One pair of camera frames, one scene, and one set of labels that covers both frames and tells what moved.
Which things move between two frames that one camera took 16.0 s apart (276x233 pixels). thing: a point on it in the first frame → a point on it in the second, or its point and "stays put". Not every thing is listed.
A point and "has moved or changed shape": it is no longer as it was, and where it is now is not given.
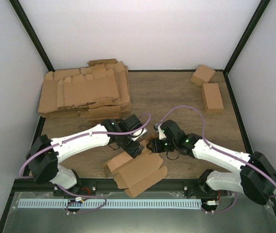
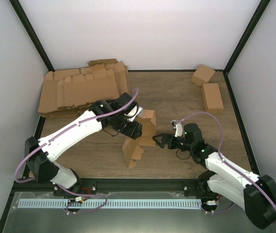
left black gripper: [137, 151] → [132, 132]
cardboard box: [212, 98] stays put
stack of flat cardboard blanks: [100, 91] stays put
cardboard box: [131, 174] has moved or changed shape
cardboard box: [203, 74] stays put
